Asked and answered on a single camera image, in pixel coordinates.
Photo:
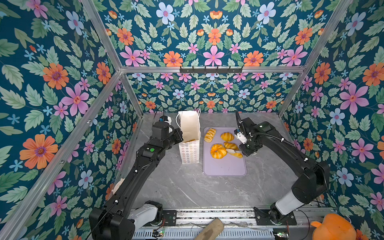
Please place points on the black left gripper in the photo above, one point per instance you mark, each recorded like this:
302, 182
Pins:
179, 135

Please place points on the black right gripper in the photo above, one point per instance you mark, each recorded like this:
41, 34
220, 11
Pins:
245, 151

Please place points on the golden croissant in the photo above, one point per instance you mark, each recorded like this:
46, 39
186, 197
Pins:
233, 146

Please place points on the small round striped bun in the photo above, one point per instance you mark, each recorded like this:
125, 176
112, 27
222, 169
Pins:
227, 137

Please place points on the pumpkin shaped bread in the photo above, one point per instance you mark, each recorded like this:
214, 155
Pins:
218, 151

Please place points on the white paper bag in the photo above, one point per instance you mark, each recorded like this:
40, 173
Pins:
189, 124

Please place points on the braided pale bread roll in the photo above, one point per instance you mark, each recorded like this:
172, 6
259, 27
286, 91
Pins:
209, 136

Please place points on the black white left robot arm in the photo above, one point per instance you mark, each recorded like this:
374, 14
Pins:
116, 220

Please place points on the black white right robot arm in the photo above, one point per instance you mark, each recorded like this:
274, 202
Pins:
313, 177

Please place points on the brown cylindrical roll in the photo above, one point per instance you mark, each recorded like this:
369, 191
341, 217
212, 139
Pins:
211, 231

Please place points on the orange plush toy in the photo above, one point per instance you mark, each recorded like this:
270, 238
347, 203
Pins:
333, 227

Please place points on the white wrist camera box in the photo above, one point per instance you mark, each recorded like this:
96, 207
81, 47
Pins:
240, 136

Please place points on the black hook rail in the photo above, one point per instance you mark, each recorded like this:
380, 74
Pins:
211, 70

